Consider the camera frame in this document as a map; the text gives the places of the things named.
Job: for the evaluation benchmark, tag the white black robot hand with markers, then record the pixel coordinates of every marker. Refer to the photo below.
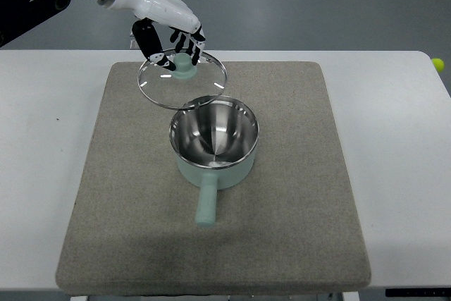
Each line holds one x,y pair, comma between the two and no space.
174,14

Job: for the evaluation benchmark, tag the glass lid with green knob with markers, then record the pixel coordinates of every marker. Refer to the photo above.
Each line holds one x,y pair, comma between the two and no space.
185,88

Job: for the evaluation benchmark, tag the lower floor metal plate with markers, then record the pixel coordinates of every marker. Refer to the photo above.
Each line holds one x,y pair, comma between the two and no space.
134,45

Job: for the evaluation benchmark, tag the mint green saucepan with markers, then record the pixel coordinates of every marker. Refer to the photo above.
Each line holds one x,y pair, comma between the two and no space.
215,146

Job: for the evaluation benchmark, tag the grey felt mat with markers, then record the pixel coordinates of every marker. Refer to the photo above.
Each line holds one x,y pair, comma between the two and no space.
138,227

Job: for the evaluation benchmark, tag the yellow-green tennis ball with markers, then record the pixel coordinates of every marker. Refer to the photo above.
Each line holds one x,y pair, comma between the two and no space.
439,64

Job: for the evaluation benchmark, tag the black table control panel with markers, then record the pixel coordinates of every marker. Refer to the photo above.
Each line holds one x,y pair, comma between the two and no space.
418,292

